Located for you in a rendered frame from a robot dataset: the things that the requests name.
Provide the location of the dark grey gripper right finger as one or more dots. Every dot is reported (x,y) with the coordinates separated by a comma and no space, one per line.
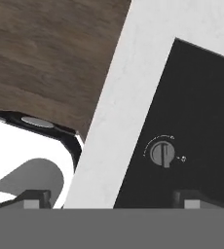
(185,195)

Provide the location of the black stove hob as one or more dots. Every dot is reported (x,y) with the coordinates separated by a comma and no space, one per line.
(195,107)

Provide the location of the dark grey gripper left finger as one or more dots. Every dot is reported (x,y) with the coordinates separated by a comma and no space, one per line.
(36,196)

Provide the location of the white and black rounded object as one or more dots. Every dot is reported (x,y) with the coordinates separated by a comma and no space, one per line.
(26,146)

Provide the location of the grey stove knob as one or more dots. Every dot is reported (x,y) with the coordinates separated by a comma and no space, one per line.
(162,153)

